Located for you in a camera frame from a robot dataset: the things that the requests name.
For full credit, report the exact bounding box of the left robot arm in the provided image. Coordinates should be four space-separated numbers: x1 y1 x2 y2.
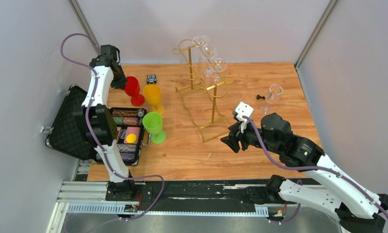
73 45 137 200

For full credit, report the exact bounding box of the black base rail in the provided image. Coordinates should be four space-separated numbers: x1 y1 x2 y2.
62 179 310 216

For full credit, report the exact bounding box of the red wine glass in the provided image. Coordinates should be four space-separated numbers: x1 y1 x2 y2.
124 76 145 106

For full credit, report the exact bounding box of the yellow round chip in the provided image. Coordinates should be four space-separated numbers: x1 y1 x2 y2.
125 133 137 144

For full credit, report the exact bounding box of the clear dealer button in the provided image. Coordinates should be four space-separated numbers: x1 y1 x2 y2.
118 129 127 139

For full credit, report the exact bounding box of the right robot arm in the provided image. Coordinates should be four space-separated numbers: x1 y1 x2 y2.
221 110 388 233

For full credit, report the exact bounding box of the gold wire glass rack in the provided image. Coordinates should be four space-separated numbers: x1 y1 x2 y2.
173 38 233 143

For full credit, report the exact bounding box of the green wine glass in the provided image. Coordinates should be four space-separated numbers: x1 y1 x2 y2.
142 112 166 144

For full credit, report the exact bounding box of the clear wine glass front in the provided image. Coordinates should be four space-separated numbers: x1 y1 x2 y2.
260 84 283 115

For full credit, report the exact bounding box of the black poker chip case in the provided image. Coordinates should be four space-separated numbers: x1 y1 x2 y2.
45 84 147 166

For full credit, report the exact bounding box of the orange wine glass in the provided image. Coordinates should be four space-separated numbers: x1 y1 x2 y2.
143 84 165 115

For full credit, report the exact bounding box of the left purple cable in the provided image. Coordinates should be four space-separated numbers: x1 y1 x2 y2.
60 33 166 221

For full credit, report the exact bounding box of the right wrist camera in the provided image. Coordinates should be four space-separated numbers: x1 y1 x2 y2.
233 101 254 133

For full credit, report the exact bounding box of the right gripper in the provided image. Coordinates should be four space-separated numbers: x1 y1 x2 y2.
220 116 280 155

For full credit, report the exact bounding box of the clear wine glass rearmost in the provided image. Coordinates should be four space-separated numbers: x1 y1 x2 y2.
192 35 209 47

